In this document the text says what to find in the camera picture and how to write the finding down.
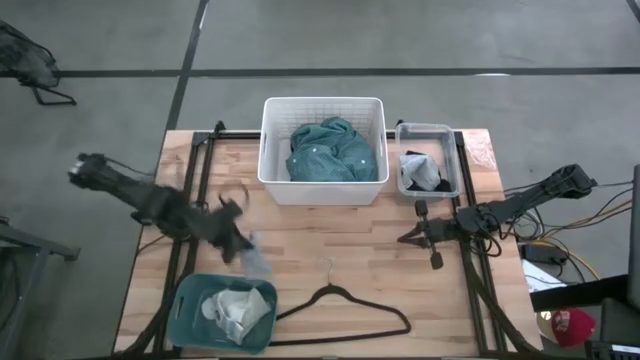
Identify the right arm's gripper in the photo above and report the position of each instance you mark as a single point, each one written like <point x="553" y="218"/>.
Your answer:
<point x="442" y="231"/>

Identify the left arm's gripper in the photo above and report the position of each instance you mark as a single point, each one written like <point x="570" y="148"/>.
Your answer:
<point x="227" y="227"/>

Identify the grey striped sock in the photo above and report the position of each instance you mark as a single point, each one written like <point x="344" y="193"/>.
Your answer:
<point x="256" y="260"/>

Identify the black cloth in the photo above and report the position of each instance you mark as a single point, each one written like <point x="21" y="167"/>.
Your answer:
<point x="445" y="186"/>

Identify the white cloth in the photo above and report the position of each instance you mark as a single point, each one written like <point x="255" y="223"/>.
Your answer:
<point x="235" y="310"/>

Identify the teal dotted shirt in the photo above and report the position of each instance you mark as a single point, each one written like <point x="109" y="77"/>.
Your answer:
<point x="330" y="155"/>

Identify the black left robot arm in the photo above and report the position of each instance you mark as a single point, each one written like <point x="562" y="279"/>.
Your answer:
<point x="150" y="200"/>

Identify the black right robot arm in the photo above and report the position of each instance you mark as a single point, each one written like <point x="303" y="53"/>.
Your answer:
<point x="525" y="202"/>

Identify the teal plastic bin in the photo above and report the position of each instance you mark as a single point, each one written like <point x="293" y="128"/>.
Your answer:
<point x="182" y="320"/>

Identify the white plastic laundry basket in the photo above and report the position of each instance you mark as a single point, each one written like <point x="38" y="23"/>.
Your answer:
<point x="325" y="192"/>

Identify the black velvet clothes hanger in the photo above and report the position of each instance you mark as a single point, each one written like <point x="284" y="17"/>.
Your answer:
<point x="330" y="289"/>

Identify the clear plastic bin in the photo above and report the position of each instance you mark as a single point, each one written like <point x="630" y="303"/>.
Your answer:
<point x="425" y="131"/>

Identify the black power brick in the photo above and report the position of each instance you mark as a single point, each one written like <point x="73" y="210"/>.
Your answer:
<point x="542" y="253"/>

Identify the black desk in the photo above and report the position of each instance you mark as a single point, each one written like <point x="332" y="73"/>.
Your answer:
<point x="580" y="292"/>

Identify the red cap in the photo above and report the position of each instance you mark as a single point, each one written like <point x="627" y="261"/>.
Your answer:
<point x="572" y="327"/>

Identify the grey side table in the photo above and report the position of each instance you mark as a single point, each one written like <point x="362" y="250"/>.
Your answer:
<point x="30" y="250"/>

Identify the black mesh chair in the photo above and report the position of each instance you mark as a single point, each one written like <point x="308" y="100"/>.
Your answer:
<point x="25" y="55"/>

